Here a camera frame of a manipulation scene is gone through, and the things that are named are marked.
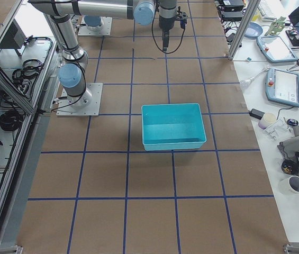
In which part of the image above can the white paper cup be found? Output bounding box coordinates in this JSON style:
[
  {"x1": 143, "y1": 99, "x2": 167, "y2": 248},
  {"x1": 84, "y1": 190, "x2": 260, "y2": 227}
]
[{"x1": 258, "y1": 113, "x2": 277, "y2": 129}]

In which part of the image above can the upper teach pendant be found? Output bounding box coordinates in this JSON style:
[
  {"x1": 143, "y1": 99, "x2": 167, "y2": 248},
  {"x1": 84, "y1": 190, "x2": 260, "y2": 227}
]
[{"x1": 256, "y1": 36, "x2": 298, "y2": 63}]

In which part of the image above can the coiled black cable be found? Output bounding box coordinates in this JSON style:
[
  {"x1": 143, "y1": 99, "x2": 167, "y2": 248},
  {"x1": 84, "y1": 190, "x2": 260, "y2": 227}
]
[{"x1": 0, "y1": 108, "x2": 24, "y2": 132}]

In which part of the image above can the black power adapter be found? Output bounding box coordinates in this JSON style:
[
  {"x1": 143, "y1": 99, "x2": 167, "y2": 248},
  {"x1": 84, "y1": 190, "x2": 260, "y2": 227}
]
[{"x1": 249, "y1": 108, "x2": 265, "y2": 120}]

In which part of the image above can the grey control box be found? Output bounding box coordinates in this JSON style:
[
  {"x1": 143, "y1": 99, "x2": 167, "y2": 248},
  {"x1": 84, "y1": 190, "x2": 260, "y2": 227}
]
[{"x1": 0, "y1": 19, "x2": 26, "y2": 57}]

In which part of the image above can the white mug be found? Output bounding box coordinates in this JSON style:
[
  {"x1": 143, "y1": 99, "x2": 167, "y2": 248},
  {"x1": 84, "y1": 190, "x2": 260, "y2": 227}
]
[{"x1": 278, "y1": 176, "x2": 299, "y2": 195}]

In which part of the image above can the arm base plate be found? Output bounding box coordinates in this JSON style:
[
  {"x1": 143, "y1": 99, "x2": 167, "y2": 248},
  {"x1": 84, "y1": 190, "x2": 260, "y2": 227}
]
[
  {"x1": 77, "y1": 16, "x2": 113, "y2": 37},
  {"x1": 56, "y1": 83, "x2": 103, "y2": 117}
]

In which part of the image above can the light blue plastic bin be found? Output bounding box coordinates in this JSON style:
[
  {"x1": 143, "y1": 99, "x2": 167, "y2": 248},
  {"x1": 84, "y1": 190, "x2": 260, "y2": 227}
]
[{"x1": 141, "y1": 103, "x2": 207, "y2": 151}]

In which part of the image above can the black electronics box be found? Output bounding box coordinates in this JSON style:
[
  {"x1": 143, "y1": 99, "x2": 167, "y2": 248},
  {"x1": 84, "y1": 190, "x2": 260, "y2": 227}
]
[{"x1": 217, "y1": 0, "x2": 244, "y2": 21}]

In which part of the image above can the blue plate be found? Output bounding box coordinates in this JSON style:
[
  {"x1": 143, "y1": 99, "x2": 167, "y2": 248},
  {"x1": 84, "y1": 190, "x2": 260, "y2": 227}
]
[{"x1": 244, "y1": 22, "x2": 263, "y2": 39}]

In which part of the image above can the aluminium frame post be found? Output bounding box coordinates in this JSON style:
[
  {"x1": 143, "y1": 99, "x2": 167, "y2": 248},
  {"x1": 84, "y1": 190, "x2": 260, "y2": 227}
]
[{"x1": 228, "y1": 0, "x2": 260, "y2": 60}]

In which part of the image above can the lower teach pendant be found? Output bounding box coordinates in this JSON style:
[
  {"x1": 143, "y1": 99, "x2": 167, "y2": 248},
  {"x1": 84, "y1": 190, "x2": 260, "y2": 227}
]
[{"x1": 265, "y1": 68, "x2": 299, "y2": 107}]

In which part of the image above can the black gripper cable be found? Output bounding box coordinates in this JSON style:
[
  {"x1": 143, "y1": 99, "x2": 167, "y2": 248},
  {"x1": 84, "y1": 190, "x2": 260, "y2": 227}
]
[{"x1": 151, "y1": 7, "x2": 187, "y2": 55}]

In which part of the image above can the teach pendant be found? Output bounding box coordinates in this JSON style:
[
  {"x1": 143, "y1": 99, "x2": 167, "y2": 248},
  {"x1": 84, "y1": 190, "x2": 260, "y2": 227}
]
[
  {"x1": 256, "y1": 36, "x2": 298, "y2": 63},
  {"x1": 265, "y1": 68, "x2": 299, "y2": 107}
]

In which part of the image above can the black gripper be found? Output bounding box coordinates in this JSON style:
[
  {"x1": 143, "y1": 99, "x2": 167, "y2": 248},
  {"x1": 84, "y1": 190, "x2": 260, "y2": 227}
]
[{"x1": 159, "y1": 14, "x2": 176, "y2": 52}]

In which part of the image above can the small black bowl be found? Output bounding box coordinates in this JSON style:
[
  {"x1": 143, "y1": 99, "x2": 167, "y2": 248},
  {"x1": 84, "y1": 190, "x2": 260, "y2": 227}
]
[{"x1": 281, "y1": 160, "x2": 299, "y2": 175}]

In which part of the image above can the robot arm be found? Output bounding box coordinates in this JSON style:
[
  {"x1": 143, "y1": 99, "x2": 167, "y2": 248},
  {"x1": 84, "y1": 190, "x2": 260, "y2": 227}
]
[
  {"x1": 84, "y1": 15, "x2": 104, "y2": 28},
  {"x1": 30, "y1": 1, "x2": 178, "y2": 115}
]

